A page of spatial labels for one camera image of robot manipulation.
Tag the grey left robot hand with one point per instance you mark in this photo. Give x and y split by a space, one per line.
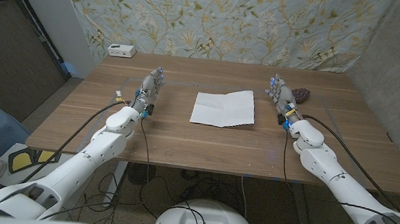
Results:
148 90

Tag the white paper sheet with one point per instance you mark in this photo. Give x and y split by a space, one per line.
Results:
222 108

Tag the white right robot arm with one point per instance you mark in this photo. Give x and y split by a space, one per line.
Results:
344 184

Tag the white table leg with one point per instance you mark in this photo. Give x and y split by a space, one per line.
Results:
116 181

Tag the white cabinet panel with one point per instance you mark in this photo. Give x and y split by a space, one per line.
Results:
55 13

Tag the floral printed backdrop cloth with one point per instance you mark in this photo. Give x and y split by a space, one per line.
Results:
231 19

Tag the black round fan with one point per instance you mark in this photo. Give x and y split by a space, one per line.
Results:
141 174

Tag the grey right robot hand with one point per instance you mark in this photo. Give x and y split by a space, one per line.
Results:
285 98

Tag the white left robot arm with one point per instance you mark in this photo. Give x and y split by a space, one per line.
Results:
81 159

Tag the grey table leg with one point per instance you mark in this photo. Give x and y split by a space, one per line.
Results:
301 210

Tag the purple toy grapes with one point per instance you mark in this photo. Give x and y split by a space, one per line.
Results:
301 95

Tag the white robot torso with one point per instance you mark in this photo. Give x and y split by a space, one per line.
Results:
182 220

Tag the white power strip box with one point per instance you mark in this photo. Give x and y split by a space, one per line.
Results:
121 50

